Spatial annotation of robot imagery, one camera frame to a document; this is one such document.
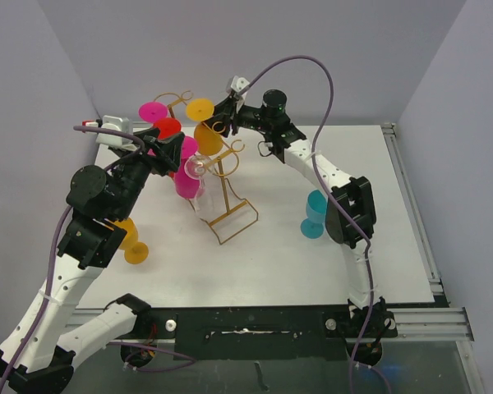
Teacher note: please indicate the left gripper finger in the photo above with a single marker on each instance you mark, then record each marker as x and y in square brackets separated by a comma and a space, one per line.
[168, 153]
[149, 136]

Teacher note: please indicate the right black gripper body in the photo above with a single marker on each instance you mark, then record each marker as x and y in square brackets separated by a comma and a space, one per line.
[240, 119]

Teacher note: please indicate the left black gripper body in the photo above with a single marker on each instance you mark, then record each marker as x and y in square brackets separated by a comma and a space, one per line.
[136, 167]

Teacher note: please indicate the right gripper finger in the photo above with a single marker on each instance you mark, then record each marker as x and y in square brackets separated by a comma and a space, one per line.
[224, 108]
[220, 126]

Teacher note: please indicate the red plastic wine glass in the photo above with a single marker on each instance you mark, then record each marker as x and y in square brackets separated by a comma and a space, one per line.
[168, 127]

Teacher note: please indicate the orange plastic wine glass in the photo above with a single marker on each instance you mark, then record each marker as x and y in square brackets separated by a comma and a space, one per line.
[201, 110]
[135, 251]

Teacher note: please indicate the pink plastic wine glass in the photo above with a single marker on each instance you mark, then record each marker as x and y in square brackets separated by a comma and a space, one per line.
[185, 185]
[152, 112]

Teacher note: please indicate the clear wine glass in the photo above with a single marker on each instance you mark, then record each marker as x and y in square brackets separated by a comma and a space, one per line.
[196, 168]

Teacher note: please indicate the teal plastic wine glass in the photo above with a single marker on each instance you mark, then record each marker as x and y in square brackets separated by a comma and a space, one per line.
[313, 226]

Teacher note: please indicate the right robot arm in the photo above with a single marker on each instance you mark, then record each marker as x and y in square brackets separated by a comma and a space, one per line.
[350, 211]

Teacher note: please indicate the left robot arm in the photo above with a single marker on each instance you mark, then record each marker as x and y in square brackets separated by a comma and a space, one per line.
[39, 356]

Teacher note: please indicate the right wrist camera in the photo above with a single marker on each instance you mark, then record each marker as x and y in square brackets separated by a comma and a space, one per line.
[235, 87]

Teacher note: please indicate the gold wire wine glass rack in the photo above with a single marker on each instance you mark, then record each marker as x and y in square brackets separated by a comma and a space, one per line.
[226, 201]

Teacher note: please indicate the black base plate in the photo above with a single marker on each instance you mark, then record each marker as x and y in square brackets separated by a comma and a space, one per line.
[266, 333]

